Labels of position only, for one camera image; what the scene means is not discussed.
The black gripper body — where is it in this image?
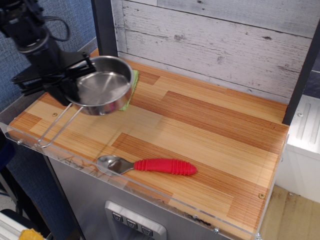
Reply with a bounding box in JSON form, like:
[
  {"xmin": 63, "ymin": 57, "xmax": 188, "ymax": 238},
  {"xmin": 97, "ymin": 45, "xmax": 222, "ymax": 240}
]
[{"xmin": 11, "ymin": 38, "xmax": 96, "ymax": 96}]

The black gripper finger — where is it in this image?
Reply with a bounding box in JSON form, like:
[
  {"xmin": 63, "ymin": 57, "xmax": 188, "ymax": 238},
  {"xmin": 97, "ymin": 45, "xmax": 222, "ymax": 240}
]
[
  {"xmin": 62, "ymin": 79, "xmax": 80, "ymax": 102},
  {"xmin": 43, "ymin": 84, "xmax": 71, "ymax": 106}
]

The stainless steel pan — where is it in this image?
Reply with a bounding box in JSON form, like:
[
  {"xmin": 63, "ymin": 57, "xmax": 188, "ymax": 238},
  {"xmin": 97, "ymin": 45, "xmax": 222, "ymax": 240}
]
[{"xmin": 36, "ymin": 55, "xmax": 135, "ymax": 148}]

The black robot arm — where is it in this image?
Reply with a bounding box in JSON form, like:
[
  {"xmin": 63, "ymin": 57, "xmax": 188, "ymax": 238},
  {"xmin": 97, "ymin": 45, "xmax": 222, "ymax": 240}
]
[{"xmin": 0, "ymin": 0, "xmax": 96, "ymax": 109}]

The green folded cloth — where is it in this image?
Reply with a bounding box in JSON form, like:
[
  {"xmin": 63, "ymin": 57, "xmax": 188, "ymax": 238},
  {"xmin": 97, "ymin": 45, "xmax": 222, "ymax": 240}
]
[{"xmin": 119, "ymin": 69, "xmax": 139, "ymax": 111}]

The stainless steel cabinet front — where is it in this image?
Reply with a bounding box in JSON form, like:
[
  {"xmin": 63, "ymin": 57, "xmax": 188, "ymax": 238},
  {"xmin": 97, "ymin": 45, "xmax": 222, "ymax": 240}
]
[{"xmin": 49, "ymin": 157, "xmax": 224, "ymax": 240}]

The clear acrylic front guard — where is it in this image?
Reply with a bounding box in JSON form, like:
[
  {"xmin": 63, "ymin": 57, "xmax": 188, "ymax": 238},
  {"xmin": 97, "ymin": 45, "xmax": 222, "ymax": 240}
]
[{"xmin": 1, "ymin": 119, "xmax": 286, "ymax": 240}]

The yellow object bottom left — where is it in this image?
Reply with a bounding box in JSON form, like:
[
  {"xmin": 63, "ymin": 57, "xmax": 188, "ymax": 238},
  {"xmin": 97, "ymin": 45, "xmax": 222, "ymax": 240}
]
[{"xmin": 18, "ymin": 228, "xmax": 44, "ymax": 240}]

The silver button control panel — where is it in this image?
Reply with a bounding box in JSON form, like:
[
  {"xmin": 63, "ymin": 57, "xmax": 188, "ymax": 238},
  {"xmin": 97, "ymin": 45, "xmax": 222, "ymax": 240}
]
[{"xmin": 104, "ymin": 200, "xmax": 167, "ymax": 240}]

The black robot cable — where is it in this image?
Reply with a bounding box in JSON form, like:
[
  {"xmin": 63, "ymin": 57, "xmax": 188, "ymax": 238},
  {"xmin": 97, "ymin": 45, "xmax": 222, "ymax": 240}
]
[{"xmin": 42, "ymin": 15, "xmax": 71, "ymax": 43}]

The dark left vertical post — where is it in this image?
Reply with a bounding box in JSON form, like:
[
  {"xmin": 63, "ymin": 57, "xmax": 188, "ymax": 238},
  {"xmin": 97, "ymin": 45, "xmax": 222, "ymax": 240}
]
[{"xmin": 91, "ymin": 0, "xmax": 118, "ymax": 57}]

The dark vertical post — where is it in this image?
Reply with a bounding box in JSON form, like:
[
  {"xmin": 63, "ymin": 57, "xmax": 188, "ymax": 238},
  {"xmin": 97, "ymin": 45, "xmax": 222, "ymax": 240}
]
[
  {"xmin": 282, "ymin": 22, "xmax": 320, "ymax": 126},
  {"xmin": 91, "ymin": 0, "xmax": 118, "ymax": 57}
]

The red handled metal spoon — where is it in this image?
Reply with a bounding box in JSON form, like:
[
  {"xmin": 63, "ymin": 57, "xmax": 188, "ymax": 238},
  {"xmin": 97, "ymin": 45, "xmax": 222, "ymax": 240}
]
[{"xmin": 96, "ymin": 155, "xmax": 197, "ymax": 176}]

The dark right vertical post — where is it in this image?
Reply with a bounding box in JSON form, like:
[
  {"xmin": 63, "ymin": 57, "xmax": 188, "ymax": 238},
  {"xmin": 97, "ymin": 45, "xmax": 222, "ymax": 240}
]
[{"xmin": 282, "ymin": 22, "xmax": 320, "ymax": 126}]

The white aluminium frame block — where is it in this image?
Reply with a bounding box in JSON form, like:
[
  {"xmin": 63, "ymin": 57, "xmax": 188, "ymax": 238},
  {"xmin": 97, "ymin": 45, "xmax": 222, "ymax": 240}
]
[{"xmin": 275, "ymin": 95, "xmax": 320, "ymax": 203}]

